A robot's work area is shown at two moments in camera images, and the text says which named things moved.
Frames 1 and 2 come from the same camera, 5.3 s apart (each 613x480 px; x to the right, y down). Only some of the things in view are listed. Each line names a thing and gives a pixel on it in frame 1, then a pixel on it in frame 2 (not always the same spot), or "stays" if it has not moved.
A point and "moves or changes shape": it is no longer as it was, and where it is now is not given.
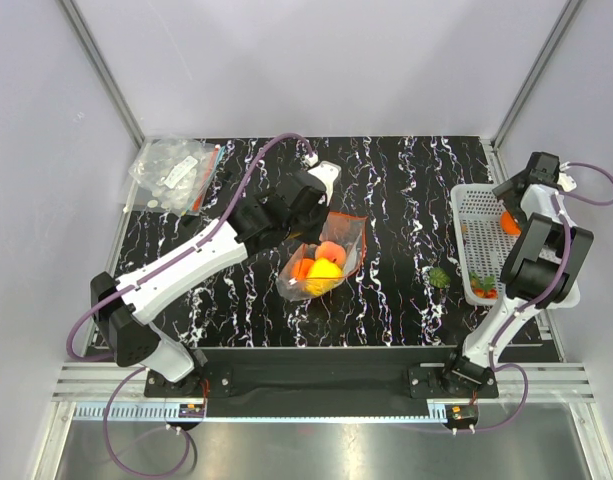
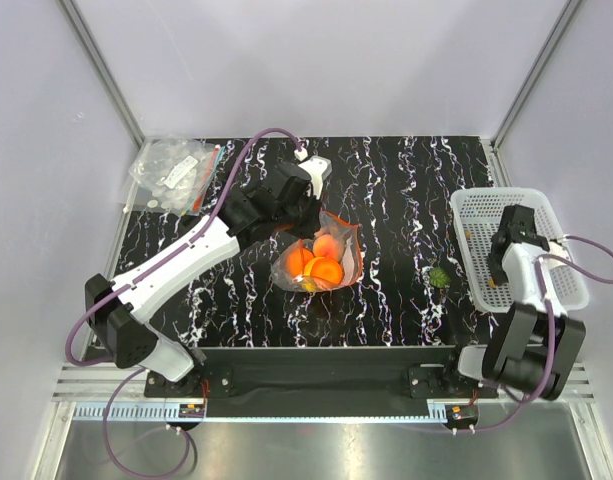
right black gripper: (503, 192) → (496, 274)
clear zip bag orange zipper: (316, 269) moves or changes shape
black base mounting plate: (323, 377) stays
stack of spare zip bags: (173, 174) stays
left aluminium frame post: (102, 69) stays
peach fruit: (331, 251) moves or changes shape
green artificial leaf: (438, 278) stays
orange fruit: (508, 224) moves or changes shape
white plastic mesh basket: (483, 248) stays
